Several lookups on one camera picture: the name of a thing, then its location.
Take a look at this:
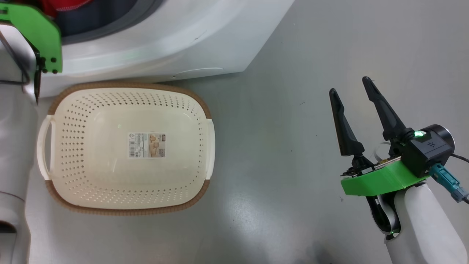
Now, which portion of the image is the cream perforated laundry basket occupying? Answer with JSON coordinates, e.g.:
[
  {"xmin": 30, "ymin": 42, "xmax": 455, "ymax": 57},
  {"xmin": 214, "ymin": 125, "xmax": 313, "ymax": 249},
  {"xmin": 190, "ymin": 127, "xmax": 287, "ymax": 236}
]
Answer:
[{"xmin": 36, "ymin": 82, "xmax": 216, "ymax": 216}]

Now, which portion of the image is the black cable with teal connector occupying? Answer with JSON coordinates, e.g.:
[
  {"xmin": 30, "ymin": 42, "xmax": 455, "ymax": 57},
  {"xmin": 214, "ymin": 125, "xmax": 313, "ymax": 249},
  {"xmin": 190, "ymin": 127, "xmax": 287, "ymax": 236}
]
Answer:
[{"xmin": 429, "ymin": 153, "xmax": 469, "ymax": 204}]

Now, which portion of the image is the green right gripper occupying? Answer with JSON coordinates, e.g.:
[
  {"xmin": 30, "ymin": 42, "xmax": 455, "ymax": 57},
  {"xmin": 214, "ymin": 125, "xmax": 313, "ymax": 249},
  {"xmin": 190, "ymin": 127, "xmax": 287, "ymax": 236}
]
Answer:
[{"xmin": 328, "ymin": 76, "xmax": 431, "ymax": 197}]

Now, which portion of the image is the white washing machine body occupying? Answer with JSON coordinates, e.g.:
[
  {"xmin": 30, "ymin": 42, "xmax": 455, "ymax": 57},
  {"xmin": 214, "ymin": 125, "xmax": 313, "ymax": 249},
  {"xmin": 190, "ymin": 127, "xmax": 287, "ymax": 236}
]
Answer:
[{"xmin": 37, "ymin": 0, "xmax": 296, "ymax": 98}]

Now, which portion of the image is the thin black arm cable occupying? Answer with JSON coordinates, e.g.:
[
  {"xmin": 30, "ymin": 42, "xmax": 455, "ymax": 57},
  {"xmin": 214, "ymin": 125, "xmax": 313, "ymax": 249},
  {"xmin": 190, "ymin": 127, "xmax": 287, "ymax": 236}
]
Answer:
[{"xmin": 0, "ymin": 31, "xmax": 31, "ymax": 87}]

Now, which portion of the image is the red garment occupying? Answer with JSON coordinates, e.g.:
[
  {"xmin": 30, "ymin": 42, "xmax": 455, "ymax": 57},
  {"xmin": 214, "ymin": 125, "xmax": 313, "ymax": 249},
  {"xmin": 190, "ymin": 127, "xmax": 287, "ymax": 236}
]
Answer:
[{"xmin": 39, "ymin": 0, "xmax": 93, "ymax": 19}]

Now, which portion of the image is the basket product label sticker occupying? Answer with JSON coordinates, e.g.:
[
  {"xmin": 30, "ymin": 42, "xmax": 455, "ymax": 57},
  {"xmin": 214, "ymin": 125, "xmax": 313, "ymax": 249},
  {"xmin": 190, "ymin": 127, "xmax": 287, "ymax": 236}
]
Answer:
[{"xmin": 128, "ymin": 132, "xmax": 166, "ymax": 159}]

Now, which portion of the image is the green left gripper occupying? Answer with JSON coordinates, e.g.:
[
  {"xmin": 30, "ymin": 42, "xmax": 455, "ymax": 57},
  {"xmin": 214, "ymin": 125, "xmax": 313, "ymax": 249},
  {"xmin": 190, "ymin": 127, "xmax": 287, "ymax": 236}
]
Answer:
[{"xmin": 0, "ymin": 3, "xmax": 63, "ymax": 74}]

